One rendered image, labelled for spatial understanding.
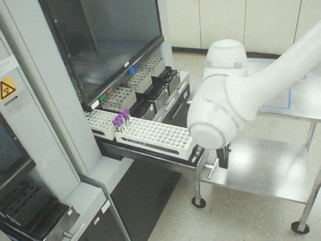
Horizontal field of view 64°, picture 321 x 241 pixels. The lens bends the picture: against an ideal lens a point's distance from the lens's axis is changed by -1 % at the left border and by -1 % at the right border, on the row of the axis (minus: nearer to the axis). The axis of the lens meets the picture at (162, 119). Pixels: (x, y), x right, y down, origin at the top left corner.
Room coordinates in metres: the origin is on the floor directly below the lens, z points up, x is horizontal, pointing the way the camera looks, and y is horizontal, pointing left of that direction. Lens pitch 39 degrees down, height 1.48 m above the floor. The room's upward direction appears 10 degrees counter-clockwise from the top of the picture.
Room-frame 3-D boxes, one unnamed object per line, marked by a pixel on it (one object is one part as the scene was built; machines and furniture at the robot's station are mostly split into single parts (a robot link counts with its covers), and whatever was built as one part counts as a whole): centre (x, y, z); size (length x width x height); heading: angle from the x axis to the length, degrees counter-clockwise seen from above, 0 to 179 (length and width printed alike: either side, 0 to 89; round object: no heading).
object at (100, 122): (0.88, 0.30, 0.83); 0.30 x 0.10 x 0.06; 57
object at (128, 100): (0.96, 0.14, 0.85); 0.12 x 0.02 x 0.06; 148
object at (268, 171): (0.97, -0.49, 0.41); 0.67 x 0.46 x 0.82; 62
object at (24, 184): (0.53, 0.49, 0.85); 0.12 x 0.02 x 0.06; 148
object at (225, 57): (0.56, -0.18, 1.14); 0.13 x 0.11 x 0.16; 154
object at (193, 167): (0.79, 0.15, 0.78); 0.73 x 0.14 x 0.09; 57
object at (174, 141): (0.71, 0.04, 0.83); 0.30 x 0.10 x 0.06; 57
